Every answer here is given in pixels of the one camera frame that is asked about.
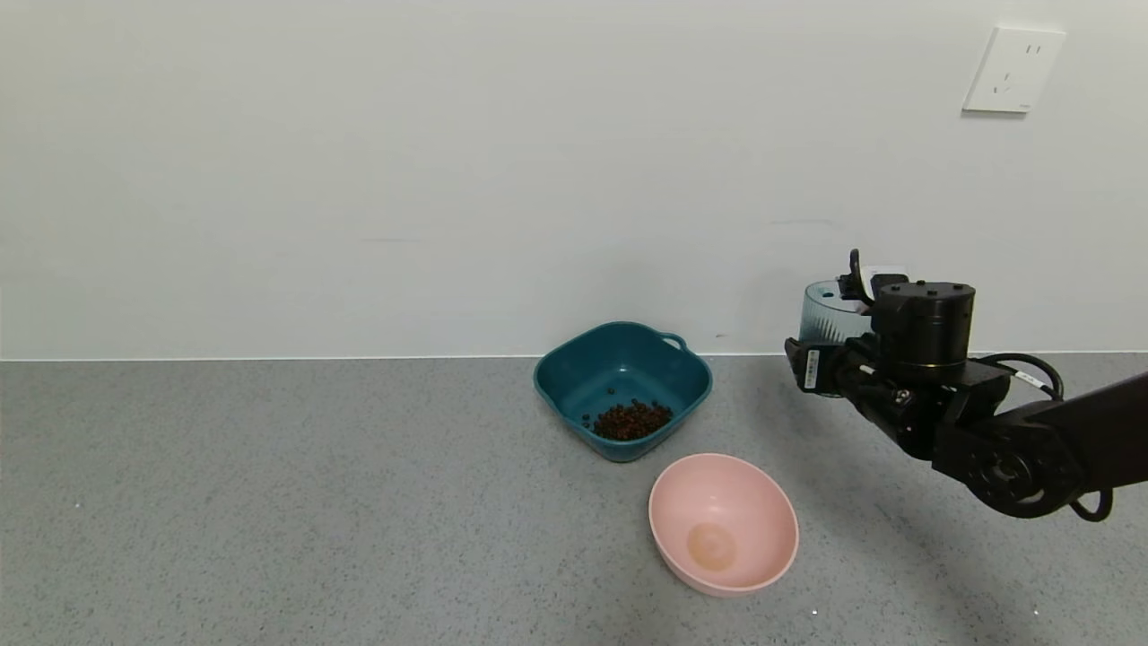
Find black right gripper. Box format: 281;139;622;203
784;336;878;400

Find translucent ribbed blue cup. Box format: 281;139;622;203
798;279;876;398

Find dark brown solid pellets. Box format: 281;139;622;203
583;387;674;442

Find pink plastic bowl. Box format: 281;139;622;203
648;453;800;598

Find teal square plastic basin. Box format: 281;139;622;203
534;321;714;464

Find black camera cable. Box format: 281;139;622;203
839;249;875;304

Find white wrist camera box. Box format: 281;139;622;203
857;266;909;316

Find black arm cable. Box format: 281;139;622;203
976;353;1116;524

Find white wall socket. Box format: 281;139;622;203
962;25;1067;115

